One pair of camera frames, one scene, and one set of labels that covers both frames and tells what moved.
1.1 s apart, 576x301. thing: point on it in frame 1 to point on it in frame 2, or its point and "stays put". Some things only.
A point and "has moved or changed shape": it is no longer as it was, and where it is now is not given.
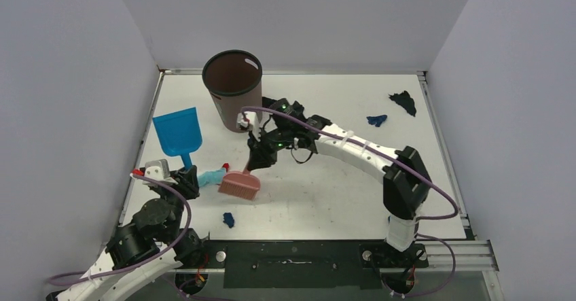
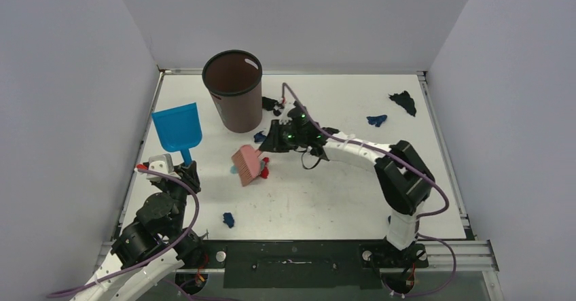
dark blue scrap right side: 376,120 stays put
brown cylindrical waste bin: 234,79 stays put
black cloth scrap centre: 267,102 stays put
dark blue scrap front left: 228,219 stays put
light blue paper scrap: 215,176 to 234,168
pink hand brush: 244,185 has moved or changed shape
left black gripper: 187,181 stays put
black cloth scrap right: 404,100 stays put
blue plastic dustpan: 179,133 has moved or changed shape
